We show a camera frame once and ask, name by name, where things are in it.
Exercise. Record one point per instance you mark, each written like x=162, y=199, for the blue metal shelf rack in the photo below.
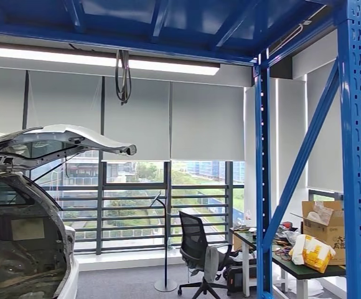
x=355, y=165

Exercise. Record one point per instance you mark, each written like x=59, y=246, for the grey roller blind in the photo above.
x=137, y=119
x=2, y=99
x=323, y=165
x=208, y=119
x=65, y=101

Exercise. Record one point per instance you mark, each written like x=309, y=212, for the black mesh office chair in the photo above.
x=191, y=235

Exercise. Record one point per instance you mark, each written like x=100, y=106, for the black floor stand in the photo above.
x=165, y=256

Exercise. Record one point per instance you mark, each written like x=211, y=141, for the grey garment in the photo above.
x=211, y=264

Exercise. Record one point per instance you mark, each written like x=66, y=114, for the white car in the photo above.
x=75, y=134

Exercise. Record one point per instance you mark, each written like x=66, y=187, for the black desk white legs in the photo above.
x=311, y=273
x=245, y=264

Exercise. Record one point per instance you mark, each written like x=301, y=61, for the black equipment case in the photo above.
x=239, y=278

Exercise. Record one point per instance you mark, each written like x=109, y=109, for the clear plastic wrap pile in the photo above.
x=289, y=237

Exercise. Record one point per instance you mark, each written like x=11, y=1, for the long white light strip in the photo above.
x=59, y=57

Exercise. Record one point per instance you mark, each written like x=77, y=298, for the clear plastic packing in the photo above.
x=320, y=214

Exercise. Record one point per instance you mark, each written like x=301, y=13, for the yellow white plastic bag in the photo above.
x=314, y=256

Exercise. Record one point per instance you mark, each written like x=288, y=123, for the printed cardboard box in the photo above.
x=327, y=231

